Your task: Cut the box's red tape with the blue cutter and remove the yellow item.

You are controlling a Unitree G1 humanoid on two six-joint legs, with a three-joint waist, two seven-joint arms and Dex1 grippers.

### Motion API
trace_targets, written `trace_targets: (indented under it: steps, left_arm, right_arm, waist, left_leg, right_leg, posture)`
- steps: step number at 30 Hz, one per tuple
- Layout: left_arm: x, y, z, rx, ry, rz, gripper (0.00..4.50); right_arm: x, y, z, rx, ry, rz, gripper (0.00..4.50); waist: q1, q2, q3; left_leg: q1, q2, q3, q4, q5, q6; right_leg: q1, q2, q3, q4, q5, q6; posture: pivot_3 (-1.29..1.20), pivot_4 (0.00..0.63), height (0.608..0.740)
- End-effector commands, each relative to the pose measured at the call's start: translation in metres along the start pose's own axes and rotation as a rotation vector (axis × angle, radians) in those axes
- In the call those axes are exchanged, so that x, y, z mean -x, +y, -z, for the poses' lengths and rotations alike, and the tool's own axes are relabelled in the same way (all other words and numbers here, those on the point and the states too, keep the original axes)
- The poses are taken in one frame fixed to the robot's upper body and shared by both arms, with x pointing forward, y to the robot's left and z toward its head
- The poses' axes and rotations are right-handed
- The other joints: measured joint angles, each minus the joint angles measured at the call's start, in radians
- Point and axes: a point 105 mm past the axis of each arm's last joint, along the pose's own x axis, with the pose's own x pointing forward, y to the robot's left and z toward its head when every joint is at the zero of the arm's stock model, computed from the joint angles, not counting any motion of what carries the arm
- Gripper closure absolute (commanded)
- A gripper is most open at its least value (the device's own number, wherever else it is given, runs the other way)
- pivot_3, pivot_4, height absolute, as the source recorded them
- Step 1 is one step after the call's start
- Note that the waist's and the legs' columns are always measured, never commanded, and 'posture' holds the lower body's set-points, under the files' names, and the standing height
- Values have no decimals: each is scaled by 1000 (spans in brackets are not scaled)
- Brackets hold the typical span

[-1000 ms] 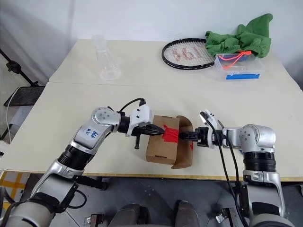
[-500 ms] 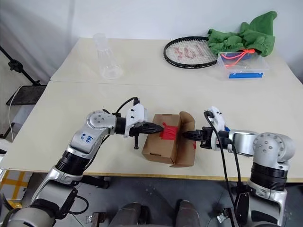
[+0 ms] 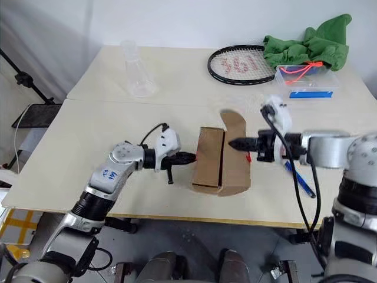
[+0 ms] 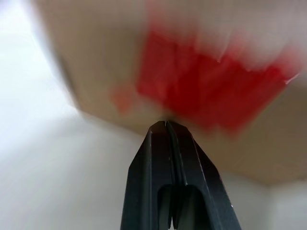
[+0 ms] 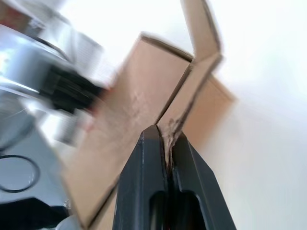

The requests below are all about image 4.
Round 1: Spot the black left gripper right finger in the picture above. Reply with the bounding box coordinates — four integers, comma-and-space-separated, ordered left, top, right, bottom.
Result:
167, 122, 243, 230

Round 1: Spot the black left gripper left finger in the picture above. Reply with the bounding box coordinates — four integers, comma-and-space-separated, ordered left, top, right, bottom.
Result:
119, 121, 175, 230

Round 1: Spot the brown cardboard box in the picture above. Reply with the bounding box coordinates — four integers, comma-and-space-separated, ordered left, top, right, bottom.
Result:
31, 0, 307, 187

